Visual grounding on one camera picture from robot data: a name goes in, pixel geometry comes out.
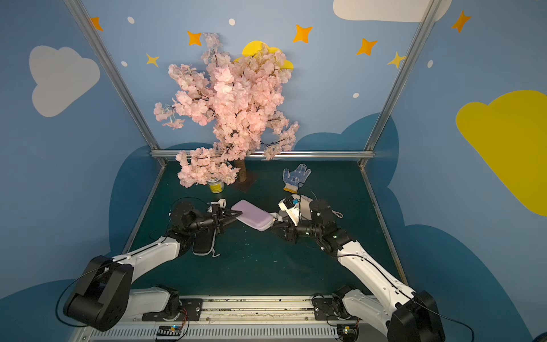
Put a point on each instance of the aluminium front rail base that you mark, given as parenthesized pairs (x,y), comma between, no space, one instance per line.
(239,318)

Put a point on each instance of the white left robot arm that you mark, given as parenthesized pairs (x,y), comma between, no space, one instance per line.
(103,295)

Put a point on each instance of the aluminium frame post right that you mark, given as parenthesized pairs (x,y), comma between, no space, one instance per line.
(416,46)

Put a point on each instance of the aluminium frame post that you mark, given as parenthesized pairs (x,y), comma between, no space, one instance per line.
(81,17)
(416,46)

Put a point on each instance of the grey umbrella case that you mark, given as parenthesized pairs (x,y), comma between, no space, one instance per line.
(253,216)

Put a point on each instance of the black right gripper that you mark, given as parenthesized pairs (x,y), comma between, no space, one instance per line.
(288,224)

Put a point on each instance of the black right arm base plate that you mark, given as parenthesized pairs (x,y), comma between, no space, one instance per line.
(328,308)

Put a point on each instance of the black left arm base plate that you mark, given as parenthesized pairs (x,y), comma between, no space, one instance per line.
(185,309)

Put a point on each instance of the aluminium frame post left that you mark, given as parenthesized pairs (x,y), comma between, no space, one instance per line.
(81,17)

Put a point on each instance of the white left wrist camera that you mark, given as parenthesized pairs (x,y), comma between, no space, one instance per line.
(220,202)

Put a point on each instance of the pink cherry blossom tree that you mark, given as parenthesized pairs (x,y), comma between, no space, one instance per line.
(241,97)

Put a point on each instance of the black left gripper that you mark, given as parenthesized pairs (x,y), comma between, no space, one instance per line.
(218,219)

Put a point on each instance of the black zippered umbrella case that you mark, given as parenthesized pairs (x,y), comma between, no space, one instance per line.
(204,243)

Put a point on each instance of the blue dotted work glove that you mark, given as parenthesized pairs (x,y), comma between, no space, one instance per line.
(294,180)

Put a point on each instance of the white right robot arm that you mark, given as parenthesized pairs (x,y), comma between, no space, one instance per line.
(393,308)

